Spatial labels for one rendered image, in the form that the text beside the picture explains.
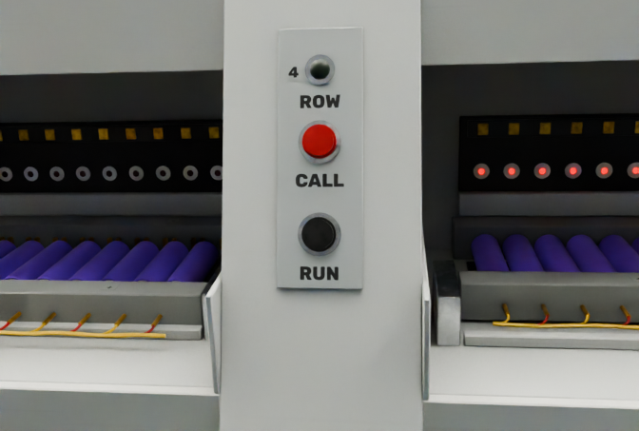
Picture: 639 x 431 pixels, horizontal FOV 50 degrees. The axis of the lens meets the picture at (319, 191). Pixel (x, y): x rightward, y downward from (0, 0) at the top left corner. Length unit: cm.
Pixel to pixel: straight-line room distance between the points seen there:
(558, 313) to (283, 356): 16
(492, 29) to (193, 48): 15
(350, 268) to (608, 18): 17
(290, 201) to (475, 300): 13
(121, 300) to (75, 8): 16
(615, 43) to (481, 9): 6
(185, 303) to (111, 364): 5
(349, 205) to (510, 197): 20
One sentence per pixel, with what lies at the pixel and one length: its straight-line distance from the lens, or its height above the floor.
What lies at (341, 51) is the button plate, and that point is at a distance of 33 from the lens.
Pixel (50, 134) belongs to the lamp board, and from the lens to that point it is 54.
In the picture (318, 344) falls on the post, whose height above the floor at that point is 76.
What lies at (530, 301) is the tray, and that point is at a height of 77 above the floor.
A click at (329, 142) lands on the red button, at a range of 32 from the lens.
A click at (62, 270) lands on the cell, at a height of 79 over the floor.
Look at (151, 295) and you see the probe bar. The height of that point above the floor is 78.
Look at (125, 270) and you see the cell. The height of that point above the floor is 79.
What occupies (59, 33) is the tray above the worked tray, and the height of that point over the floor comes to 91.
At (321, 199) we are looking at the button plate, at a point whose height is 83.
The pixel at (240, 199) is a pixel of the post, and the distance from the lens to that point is 33.
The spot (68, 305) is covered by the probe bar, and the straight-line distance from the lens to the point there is 41.
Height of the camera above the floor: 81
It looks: 3 degrees up
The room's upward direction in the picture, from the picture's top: straight up
